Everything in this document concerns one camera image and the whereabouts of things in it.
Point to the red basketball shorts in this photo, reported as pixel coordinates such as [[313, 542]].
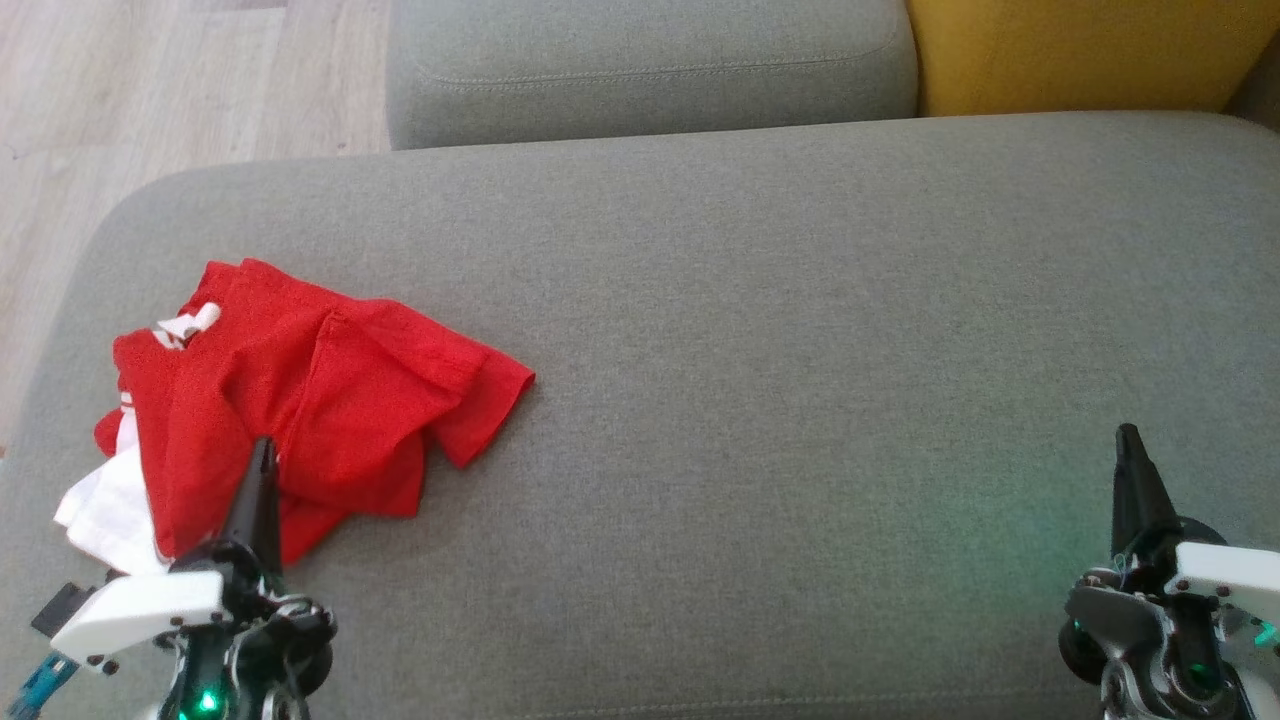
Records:
[[360, 400]]

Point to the grey sofa seat cushion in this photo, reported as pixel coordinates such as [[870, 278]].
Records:
[[760, 350]]

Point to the red white basketball jersey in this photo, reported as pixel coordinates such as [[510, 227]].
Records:
[[110, 510]]

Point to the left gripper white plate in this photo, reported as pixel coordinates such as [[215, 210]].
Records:
[[140, 610]]

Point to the yellow sofa pillow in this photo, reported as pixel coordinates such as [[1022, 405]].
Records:
[[1080, 55]]

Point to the grey sofa back cushion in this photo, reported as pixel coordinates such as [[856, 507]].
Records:
[[640, 70]]

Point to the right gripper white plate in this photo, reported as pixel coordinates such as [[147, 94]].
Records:
[[1220, 580]]

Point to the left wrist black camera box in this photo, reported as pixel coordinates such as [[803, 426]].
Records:
[[62, 608]]

